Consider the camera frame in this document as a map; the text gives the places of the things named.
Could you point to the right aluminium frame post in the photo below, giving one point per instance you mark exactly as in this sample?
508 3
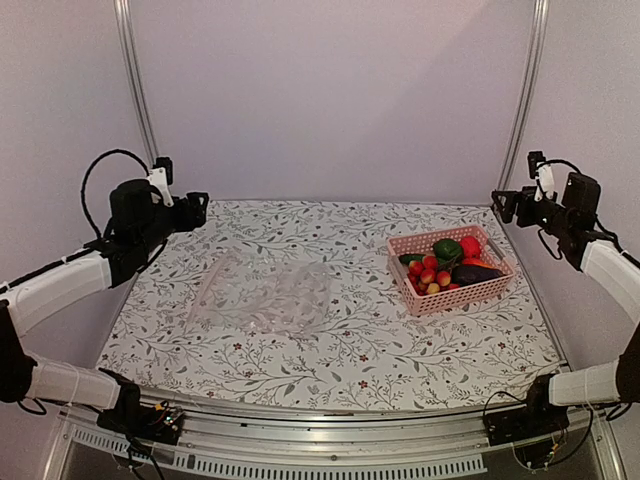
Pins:
532 65

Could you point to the aluminium frame post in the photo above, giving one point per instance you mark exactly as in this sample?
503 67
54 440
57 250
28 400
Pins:
532 65
126 34

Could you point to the clear zip top bag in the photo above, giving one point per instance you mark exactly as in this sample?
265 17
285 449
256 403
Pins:
257 294

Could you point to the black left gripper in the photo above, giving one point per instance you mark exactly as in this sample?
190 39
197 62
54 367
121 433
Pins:
197 218

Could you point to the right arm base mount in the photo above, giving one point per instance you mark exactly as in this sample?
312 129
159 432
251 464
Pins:
523 423

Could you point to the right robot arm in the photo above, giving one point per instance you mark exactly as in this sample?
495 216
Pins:
596 254

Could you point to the green cucumber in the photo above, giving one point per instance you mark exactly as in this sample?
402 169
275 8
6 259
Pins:
407 259

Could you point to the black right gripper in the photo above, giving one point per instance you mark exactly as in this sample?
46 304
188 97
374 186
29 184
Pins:
525 197

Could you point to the orange red mango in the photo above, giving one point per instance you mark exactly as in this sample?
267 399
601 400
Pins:
476 262

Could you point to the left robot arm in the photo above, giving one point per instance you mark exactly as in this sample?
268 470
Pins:
143 216

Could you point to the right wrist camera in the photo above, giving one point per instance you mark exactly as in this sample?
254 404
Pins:
541 172

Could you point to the red lychee bunch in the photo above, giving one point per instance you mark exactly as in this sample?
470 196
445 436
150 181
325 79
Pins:
431 277

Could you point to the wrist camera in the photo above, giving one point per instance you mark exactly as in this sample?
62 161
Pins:
541 172
160 178

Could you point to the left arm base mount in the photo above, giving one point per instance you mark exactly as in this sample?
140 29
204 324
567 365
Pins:
160 423

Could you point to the left aluminium frame post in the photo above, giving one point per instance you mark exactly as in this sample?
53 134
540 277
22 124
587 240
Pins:
126 34

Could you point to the aluminium front rail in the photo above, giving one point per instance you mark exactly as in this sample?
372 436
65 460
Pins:
229 440

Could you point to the dark purple eggplant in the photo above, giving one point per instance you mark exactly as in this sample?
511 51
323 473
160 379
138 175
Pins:
465 275

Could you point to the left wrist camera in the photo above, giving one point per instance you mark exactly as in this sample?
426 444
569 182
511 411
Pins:
160 178

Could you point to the pink perforated plastic basket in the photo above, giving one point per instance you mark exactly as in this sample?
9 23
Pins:
419 305

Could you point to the floral tablecloth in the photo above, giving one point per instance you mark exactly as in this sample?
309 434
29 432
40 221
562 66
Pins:
366 353

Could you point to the red bumpy fruit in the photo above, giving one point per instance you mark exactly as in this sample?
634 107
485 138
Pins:
471 247

